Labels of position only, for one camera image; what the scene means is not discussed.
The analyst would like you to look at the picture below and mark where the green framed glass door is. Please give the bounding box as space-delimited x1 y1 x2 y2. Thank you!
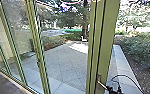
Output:
0 0 122 94

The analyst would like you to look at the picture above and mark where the green garden hedge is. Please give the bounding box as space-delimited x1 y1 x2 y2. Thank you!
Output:
119 33 150 68

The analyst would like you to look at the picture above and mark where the large green tree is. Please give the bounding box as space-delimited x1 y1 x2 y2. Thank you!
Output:
54 0 92 38

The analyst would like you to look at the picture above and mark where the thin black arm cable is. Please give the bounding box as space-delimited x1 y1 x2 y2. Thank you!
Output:
110 73 145 94

